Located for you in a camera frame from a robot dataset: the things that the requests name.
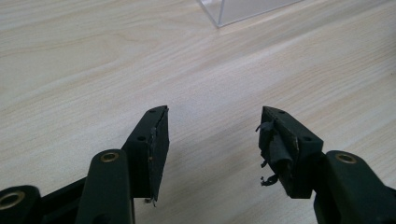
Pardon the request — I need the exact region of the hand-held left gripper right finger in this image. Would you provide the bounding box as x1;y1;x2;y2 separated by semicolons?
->
255;105;325;200

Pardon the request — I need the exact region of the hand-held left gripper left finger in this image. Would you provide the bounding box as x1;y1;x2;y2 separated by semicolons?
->
121;105;171;207

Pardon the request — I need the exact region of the clear acrylic box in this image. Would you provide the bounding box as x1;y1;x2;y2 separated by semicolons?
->
196;0;304;29

